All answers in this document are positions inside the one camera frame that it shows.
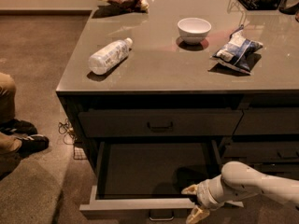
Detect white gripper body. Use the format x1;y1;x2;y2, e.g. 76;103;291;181
196;179;224;211

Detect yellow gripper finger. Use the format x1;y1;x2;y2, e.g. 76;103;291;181
181;184;198;195
186;205;210;224

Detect dark drawer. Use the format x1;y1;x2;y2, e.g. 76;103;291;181
235;107;299;135
221;141;299;163
78;109;242;138
78;139;245;222
251;163;299;180

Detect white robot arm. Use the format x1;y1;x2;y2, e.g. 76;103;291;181
181;161;299;224

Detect dark drawer cabinet counter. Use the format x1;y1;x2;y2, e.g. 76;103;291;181
57;0;299;175

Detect blue white snack bag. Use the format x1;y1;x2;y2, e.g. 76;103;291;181
211;24;263;75

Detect clear plastic water bottle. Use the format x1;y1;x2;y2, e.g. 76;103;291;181
89;38;133;75

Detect white ceramic bowl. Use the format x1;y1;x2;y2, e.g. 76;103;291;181
178;18;211;45

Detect black sneaker near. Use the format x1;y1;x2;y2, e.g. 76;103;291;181
18;134;49;153

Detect black sneaker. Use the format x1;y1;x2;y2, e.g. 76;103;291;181
0;119;37;135
18;134;49;153

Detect khaki trouser leg near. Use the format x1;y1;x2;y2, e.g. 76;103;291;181
0;133;21;174

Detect khaki trouser leg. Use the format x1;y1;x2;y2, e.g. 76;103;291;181
0;73;16;124
0;133;21;174

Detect black sneaker far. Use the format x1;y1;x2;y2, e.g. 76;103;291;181
0;119;37;135

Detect khaki trouser leg far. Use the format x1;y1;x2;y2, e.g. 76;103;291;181
0;73;16;124

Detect small wire grid rack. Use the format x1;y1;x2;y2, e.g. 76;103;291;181
73;143;87;160

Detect tangled floor cables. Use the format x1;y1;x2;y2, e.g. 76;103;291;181
58;118;77;146

